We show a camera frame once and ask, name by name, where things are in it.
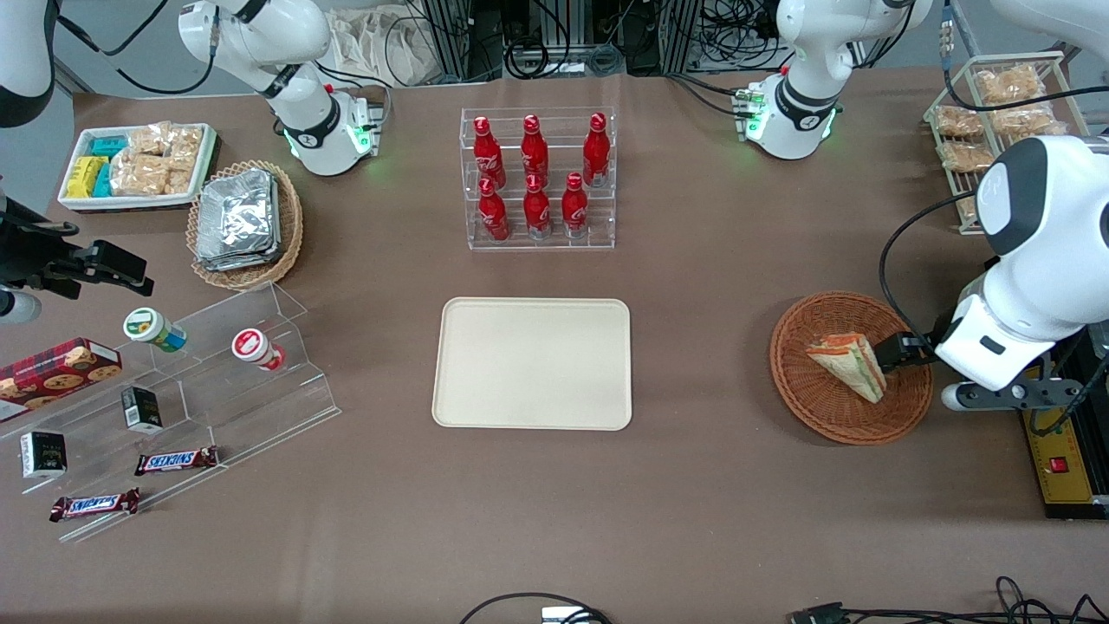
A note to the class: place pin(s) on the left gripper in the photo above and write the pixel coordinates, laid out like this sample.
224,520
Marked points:
907,350

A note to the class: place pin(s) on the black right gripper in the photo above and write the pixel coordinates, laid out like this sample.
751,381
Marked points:
33,253

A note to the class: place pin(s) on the triangular sandwich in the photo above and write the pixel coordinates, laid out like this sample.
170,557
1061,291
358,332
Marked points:
853,368

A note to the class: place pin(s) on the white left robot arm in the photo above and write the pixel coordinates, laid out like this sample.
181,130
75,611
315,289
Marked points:
1048,217

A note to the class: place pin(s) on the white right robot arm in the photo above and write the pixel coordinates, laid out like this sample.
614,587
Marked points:
303,52

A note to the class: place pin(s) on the white rectangular snack tray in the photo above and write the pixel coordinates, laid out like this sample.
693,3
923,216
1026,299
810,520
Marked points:
130,204

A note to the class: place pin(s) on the round brown wicker basket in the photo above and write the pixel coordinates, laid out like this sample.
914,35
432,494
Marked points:
806,390

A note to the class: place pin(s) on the oval light wicker basket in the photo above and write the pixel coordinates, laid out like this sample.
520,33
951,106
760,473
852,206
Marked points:
290,225

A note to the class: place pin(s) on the beige plastic tray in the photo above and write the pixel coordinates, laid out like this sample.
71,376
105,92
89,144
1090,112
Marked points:
533,364

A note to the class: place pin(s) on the green lid yogurt cup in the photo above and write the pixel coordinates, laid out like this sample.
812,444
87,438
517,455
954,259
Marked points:
152,328

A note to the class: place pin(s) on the teal snack pack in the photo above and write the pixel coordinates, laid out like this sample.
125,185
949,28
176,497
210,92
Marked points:
104,182
108,146

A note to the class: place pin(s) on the yellow snack pack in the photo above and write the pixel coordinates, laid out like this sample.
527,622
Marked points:
82,176

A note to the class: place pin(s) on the red cookie box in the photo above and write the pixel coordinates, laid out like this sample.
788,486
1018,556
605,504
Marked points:
52,373

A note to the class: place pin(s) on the clear rice cracker bag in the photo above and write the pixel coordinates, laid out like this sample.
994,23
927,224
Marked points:
186,143
139,173
149,139
179,176

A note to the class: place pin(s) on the small black box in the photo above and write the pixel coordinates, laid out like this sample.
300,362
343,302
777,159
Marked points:
43,455
140,409

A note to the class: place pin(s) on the silver foil pack stack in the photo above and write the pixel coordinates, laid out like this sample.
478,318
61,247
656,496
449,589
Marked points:
236,217

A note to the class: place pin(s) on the red lid yogurt cup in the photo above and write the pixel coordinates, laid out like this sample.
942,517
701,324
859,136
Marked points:
253,347

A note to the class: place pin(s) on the clear acrylic stepped shelf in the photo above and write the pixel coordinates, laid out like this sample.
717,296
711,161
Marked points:
217,407

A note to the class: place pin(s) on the yellow black control box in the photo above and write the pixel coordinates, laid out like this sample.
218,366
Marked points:
1061,468

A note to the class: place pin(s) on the clear pastry bag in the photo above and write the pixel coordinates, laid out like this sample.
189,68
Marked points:
1027,124
957,121
966,156
1009,85

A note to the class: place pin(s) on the brown Snickers bar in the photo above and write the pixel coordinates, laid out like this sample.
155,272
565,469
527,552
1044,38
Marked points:
94,504
178,460

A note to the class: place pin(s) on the clear acrylic bottle rack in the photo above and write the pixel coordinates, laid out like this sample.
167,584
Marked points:
598,225

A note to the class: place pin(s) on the red cola bottle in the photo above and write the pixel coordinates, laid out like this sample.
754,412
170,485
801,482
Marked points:
537,212
535,147
574,208
596,152
494,217
488,152

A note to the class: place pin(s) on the beige cloth bag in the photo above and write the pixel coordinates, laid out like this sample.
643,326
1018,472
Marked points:
381,43

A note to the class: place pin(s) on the small white device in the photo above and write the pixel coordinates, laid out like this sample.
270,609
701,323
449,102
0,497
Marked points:
563,616

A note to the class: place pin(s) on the aluminium frame rack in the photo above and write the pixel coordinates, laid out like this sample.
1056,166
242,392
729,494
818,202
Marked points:
455,39
684,35

